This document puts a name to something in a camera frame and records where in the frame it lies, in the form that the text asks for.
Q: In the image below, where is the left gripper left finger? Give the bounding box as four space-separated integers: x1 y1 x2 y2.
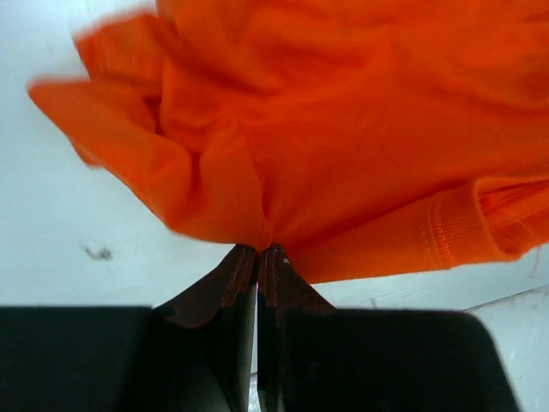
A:
145 245 257 411

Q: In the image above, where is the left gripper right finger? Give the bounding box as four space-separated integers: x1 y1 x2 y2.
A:
257 245 341 411

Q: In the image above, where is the orange t shirt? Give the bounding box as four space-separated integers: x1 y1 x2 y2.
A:
29 1 548 283

